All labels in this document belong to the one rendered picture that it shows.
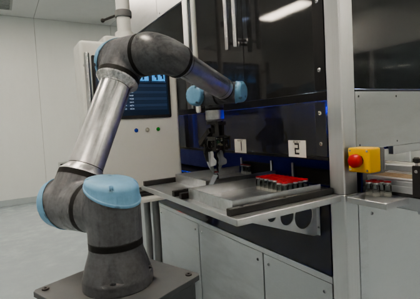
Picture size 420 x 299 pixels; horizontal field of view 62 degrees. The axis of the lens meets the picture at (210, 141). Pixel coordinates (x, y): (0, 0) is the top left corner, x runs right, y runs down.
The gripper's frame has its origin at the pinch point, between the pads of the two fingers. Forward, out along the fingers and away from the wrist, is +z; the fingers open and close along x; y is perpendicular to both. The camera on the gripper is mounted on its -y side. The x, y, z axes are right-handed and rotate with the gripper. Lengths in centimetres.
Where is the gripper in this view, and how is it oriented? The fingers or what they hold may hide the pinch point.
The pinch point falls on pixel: (214, 169)
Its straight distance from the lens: 144.1
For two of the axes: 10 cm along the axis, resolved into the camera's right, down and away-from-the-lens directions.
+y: 5.2, 0.2, -8.6
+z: 0.5, 10.0, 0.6
